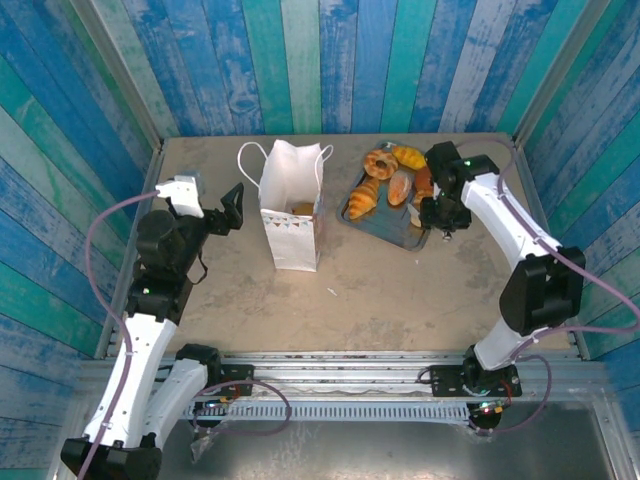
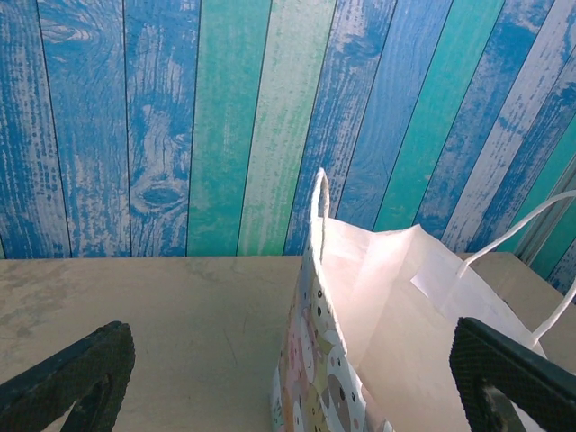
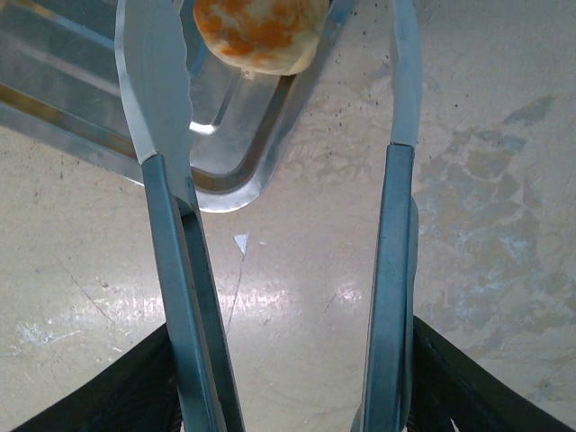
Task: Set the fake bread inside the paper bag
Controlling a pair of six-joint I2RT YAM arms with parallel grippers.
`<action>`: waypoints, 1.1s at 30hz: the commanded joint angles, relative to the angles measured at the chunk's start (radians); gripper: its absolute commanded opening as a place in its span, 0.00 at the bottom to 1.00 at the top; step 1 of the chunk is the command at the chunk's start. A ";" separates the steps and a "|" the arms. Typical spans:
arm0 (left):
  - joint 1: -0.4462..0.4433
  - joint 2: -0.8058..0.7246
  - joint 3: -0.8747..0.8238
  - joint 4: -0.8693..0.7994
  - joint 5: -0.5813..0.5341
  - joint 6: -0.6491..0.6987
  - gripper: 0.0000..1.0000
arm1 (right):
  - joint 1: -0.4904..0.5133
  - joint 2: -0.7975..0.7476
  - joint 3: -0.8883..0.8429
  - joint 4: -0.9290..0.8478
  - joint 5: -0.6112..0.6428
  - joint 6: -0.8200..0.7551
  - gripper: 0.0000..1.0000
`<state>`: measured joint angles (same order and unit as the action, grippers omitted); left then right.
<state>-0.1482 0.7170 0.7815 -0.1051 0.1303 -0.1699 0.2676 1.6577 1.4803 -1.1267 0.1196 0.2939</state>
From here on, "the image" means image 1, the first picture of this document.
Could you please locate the white cartoon print paper bag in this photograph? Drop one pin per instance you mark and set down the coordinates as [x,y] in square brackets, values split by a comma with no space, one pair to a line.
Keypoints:
[295,240]

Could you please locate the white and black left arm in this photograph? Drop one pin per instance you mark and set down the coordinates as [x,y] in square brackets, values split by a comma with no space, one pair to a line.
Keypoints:
[135,370]

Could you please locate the small circuit board with lights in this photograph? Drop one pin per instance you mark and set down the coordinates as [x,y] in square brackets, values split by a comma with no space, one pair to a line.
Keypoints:
[217,401]
[490,407]

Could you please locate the small tan fake bread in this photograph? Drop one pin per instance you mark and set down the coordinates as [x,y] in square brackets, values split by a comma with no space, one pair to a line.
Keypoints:
[416,220]

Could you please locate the yellow fake bread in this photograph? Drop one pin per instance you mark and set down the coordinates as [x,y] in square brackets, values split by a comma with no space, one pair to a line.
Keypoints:
[409,156]

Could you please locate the grey metal base sheet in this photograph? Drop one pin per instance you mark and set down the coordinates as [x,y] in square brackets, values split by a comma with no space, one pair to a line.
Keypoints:
[400,450]

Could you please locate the brown oval fake bread roll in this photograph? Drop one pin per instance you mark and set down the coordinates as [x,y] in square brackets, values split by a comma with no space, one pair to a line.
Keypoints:
[399,188]

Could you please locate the dark blue metal tray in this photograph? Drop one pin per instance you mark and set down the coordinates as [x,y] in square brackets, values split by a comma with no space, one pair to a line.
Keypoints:
[385,227]

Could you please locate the dark orange fake bread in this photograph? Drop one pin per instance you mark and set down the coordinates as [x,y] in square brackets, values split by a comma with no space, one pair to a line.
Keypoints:
[423,182]

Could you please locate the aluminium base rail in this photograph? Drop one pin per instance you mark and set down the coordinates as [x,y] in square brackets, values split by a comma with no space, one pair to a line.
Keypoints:
[340,372]

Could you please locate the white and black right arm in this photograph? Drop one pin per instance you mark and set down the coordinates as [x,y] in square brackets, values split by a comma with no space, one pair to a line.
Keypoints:
[505,220]

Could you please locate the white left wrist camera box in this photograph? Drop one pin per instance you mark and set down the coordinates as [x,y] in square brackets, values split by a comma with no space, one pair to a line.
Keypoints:
[180,197]

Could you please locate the aluminium corner post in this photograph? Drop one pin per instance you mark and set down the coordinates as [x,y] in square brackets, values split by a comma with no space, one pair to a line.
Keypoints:
[121,75]
[557,75]

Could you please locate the orange fake croissant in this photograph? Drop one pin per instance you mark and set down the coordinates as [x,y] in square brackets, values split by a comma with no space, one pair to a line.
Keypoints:
[364,199]

